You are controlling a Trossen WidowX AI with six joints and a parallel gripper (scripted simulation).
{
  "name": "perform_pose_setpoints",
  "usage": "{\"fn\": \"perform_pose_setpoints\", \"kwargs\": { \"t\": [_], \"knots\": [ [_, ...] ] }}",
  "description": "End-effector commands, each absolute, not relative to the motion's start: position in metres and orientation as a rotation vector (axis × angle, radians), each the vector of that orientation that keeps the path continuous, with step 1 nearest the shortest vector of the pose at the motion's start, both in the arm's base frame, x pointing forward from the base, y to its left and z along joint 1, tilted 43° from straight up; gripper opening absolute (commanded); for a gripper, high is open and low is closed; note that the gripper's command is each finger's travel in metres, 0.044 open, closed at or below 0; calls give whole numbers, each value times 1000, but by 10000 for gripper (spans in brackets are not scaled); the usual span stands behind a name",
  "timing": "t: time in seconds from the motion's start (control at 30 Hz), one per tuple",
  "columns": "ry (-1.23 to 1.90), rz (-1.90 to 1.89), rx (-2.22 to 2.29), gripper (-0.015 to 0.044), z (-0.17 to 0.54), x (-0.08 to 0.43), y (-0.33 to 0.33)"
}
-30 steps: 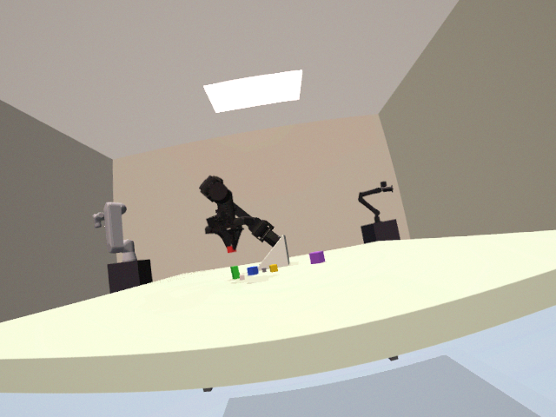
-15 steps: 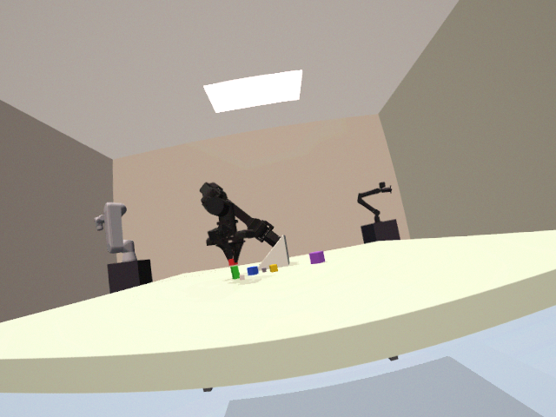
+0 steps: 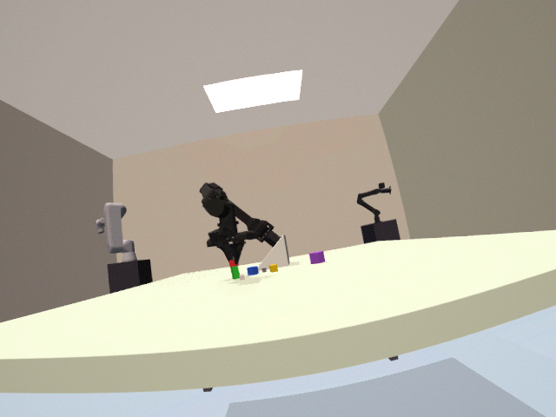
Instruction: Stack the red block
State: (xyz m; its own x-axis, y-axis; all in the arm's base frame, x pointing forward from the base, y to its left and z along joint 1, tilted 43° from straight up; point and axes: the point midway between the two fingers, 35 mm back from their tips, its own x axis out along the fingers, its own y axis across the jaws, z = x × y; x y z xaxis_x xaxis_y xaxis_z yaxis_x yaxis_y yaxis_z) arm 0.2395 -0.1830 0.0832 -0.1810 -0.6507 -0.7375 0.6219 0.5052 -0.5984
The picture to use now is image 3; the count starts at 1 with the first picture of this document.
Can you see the purple block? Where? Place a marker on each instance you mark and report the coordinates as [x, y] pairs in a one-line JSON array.
[[316, 257]]

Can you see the blue block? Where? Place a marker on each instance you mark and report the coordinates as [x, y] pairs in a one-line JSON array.
[[252, 271]]

